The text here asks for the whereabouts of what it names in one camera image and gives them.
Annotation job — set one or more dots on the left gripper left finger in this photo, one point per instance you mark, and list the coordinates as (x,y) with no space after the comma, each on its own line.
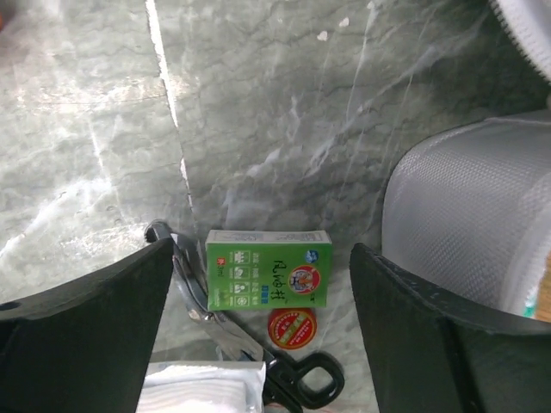
(85,345)

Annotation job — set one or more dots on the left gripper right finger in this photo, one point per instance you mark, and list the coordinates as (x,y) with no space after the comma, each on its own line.
(431,350)

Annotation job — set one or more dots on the white gauze packet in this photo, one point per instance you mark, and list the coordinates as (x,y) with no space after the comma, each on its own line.
(223,386)

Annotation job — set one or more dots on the black handled scissors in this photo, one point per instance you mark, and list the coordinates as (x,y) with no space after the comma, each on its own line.
(310,383)

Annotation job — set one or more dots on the small red balm tin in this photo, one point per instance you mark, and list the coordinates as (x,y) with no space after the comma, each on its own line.
(292,328)

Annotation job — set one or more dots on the green medicine box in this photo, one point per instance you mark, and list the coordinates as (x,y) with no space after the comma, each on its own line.
(261,270)

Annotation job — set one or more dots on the grey medicine kit case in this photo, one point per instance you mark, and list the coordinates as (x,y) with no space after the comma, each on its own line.
(469,210)

